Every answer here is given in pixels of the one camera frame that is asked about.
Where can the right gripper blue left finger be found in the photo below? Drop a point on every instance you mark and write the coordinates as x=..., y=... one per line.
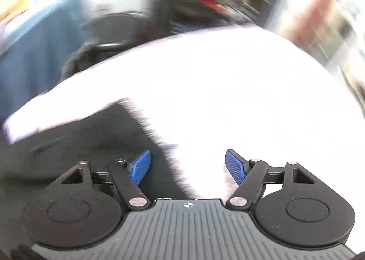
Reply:
x=139, y=167

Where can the black zip jacket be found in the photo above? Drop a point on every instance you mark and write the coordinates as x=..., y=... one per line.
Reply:
x=29, y=165

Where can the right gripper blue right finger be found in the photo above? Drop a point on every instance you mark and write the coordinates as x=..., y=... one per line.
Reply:
x=236, y=165

